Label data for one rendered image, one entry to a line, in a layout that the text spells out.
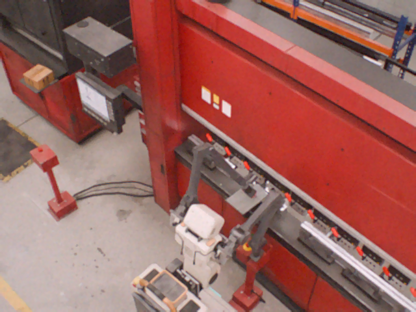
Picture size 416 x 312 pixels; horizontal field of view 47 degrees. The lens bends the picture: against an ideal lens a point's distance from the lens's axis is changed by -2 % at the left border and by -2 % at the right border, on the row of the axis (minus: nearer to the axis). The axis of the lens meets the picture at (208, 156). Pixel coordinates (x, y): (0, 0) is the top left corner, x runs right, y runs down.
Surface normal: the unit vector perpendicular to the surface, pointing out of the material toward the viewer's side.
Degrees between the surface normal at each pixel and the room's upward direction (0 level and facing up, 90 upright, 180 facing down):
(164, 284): 0
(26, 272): 0
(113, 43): 0
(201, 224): 48
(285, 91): 90
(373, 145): 90
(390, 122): 90
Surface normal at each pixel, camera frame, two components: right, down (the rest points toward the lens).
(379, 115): -0.73, 0.49
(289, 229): 0.00, -0.69
